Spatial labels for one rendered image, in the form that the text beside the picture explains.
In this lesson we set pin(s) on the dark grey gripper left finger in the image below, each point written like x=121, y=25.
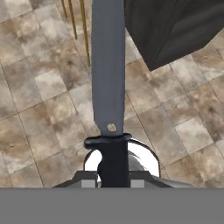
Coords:
x=84, y=178

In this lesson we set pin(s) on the round white and black object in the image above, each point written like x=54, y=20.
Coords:
x=145, y=157

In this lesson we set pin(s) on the dark grey block furniture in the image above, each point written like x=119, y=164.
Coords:
x=175, y=26

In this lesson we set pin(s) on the gold metal stool legs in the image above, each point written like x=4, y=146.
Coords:
x=84, y=29

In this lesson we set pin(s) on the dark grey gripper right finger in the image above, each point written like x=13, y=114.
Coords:
x=143, y=178

